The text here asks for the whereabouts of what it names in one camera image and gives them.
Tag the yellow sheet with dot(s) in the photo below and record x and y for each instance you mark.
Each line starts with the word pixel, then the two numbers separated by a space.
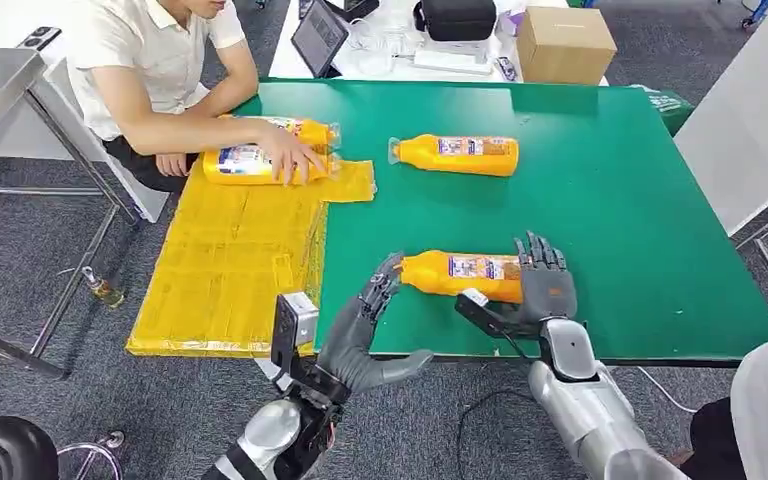
pixel 225 278

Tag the green table mat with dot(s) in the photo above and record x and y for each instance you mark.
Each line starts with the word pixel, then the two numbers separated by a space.
pixel 622 232

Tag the cardboard box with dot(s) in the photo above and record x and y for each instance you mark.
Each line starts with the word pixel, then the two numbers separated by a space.
pixel 566 50

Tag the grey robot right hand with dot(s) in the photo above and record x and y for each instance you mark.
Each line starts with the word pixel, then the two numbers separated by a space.
pixel 548 295

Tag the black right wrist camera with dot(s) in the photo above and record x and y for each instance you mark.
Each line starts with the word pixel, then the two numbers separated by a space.
pixel 483 314

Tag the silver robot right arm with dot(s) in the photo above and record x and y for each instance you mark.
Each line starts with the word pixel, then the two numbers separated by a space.
pixel 589 411

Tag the small dark gadget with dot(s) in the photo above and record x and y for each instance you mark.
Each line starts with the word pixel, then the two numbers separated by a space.
pixel 506 69

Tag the small glass bottle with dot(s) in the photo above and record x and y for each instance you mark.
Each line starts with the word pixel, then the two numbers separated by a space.
pixel 108 294

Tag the orange drink bottle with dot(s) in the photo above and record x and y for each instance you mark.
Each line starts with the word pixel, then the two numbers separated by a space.
pixel 424 159
pixel 311 132
pixel 434 281
pixel 245 173

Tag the seated person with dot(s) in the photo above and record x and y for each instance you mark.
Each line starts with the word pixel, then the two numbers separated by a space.
pixel 145 60

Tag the person's right hand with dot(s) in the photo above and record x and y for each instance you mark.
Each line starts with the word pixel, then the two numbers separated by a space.
pixel 291 152

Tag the white table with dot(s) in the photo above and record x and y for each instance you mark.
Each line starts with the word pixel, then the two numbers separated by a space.
pixel 384 50

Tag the black ribbed fan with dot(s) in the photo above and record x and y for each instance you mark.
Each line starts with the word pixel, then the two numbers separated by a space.
pixel 0 454

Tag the flat white box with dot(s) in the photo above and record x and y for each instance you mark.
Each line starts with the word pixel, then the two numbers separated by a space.
pixel 451 61

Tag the black bag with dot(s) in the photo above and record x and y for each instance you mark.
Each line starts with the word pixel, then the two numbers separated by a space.
pixel 455 20

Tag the white desk with metal legs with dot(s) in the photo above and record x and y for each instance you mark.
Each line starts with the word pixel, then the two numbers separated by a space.
pixel 748 119

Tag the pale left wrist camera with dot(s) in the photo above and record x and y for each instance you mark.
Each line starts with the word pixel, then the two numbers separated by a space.
pixel 294 324

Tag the person's left hand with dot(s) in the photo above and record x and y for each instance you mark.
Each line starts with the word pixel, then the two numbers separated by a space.
pixel 172 166

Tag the black device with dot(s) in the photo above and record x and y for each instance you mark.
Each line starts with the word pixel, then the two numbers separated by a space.
pixel 357 6

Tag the green bag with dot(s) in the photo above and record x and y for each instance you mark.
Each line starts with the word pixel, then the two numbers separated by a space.
pixel 667 109

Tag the blue object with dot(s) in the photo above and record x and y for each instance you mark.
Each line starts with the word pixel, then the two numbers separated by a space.
pixel 756 12

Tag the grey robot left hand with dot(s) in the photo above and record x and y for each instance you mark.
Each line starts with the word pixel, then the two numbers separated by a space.
pixel 347 351

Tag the dark tablet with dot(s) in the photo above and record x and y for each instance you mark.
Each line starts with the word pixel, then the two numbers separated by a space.
pixel 318 36

